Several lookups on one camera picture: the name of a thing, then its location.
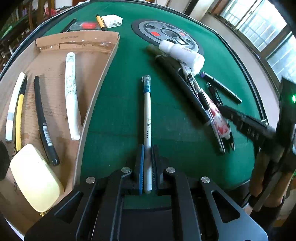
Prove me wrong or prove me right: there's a rose print cream tube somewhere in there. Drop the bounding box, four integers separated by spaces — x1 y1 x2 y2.
201 89 231 140

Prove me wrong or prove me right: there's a white pen with teal cap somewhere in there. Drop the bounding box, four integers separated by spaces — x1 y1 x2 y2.
142 75 152 194

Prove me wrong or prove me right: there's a black tube with label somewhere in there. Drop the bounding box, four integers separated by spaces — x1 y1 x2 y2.
34 76 60 166

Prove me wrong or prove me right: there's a cream rounded plastic case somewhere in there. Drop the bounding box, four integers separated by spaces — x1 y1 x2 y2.
10 144 64 213

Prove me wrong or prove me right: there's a long white tube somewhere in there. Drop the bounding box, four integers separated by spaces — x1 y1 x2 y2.
65 52 82 141

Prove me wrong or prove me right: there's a yellow black pen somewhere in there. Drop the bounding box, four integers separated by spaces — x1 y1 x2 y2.
15 76 28 152

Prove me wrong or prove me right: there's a white slim pen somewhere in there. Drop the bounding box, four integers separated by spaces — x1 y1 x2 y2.
5 72 25 142

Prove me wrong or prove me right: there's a clear barrel black gel pen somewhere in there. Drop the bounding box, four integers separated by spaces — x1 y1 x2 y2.
183 67 226 154

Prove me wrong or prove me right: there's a black clear ballpoint pen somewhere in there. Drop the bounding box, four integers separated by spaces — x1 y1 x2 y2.
207 82 235 151

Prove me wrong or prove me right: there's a thick black marker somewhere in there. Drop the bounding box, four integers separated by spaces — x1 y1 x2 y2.
199 71 242 104

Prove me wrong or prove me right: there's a large white bottle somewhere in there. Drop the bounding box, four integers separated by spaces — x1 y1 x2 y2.
159 40 205 76

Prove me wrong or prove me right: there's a brown cardboard box tray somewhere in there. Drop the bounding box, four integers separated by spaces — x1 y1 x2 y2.
0 29 121 235

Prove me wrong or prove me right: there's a round grey table control panel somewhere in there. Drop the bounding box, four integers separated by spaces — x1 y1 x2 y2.
132 19 204 55

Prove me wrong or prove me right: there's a white small card box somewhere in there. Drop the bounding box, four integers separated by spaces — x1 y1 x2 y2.
101 15 123 28

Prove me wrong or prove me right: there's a red clear packet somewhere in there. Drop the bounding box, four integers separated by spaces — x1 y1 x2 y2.
69 22 101 31

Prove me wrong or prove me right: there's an orange black marker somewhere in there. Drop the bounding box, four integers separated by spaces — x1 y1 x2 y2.
96 15 106 31

